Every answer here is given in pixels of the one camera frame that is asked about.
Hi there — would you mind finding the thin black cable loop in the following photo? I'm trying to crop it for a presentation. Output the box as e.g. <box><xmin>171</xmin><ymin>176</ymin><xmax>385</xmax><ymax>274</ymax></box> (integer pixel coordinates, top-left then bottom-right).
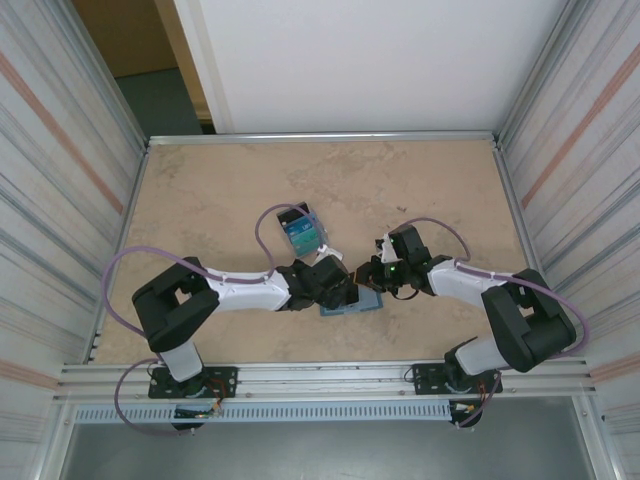
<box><xmin>391</xmin><ymin>282</ymin><xmax>422</xmax><ymax>302</ymax></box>

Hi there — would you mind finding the black credit card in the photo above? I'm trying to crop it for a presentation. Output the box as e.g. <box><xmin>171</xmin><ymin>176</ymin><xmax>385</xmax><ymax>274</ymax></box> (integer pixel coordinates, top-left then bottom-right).
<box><xmin>278</xmin><ymin>202</ymin><xmax>311</xmax><ymax>226</ymax></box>

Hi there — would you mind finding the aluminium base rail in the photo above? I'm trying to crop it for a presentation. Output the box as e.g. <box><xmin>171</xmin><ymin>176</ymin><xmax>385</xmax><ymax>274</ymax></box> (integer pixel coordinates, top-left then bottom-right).
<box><xmin>58</xmin><ymin>360</ymin><xmax>599</xmax><ymax>402</ymax></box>

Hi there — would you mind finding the aluminium upright frame post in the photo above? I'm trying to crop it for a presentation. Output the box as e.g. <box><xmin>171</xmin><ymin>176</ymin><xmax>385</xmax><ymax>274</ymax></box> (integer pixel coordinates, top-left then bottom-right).
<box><xmin>497</xmin><ymin>0</ymin><xmax>586</xmax><ymax>149</ymax></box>
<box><xmin>49</xmin><ymin>0</ymin><xmax>151</xmax><ymax>151</ymax></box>

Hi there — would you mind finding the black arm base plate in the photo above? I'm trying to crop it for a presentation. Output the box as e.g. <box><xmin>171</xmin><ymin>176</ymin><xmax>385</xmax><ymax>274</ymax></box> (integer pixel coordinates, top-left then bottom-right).
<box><xmin>408</xmin><ymin>362</ymin><xmax>504</xmax><ymax>397</ymax></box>
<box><xmin>148</xmin><ymin>366</ymin><xmax>240</xmax><ymax>400</ymax></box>

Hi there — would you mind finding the clear acrylic card stand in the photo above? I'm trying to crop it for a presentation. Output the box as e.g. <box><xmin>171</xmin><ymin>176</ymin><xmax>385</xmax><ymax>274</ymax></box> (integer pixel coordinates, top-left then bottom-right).
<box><xmin>276</xmin><ymin>199</ymin><xmax>330</xmax><ymax>260</ymax></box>

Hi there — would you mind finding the aluminium table side rail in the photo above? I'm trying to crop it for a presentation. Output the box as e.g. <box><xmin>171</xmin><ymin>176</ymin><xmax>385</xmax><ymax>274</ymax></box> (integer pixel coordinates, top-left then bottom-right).
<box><xmin>492</xmin><ymin>144</ymin><xmax>557</xmax><ymax>332</ymax></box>
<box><xmin>91</xmin><ymin>144</ymin><xmax>152</xmax><ymax>362</ymax></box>

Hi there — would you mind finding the blue folding card holder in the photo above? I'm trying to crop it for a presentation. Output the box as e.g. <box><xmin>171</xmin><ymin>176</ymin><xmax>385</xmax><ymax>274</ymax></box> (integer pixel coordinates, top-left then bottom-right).
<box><xmin>319</xmin><ymin>291</ymin><xmax>385</xmax><ymax>319</ymax></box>

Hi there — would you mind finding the aluminium frame cross bar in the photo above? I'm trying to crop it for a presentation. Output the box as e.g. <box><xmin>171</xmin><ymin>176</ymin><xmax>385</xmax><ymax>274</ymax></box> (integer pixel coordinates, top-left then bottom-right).
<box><xmin>146</xmin><ymin>130</ymin><xmax>503</xmax><ymax>148</ymax></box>

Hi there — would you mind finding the corrugated translucent side panel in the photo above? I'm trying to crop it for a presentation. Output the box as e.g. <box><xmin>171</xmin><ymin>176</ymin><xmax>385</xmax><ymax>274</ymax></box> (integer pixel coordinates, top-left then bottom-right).
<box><xmin>0</xmin><ymin>0</ymin><xmax>146</xmax><ymax>446</ymax></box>
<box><xmin>502</xmin><ymin>0</ymin><xmax>640</xmax><ymax>441</ymax></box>

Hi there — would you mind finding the white door frame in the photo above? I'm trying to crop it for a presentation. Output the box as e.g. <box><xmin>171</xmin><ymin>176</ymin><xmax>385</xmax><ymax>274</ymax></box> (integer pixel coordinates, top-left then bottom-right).
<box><xmin>153</xmin><ymin>0</ymin><xmax>236</xmax><ymax>135</ymax></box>

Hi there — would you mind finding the white perforated cable duct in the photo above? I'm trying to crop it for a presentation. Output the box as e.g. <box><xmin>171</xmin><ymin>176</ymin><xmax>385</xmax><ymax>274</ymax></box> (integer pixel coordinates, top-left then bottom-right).
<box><xmin>73</xmin><ymin>402</ymin><xmax>455</xmax><ymax>424</ymax></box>

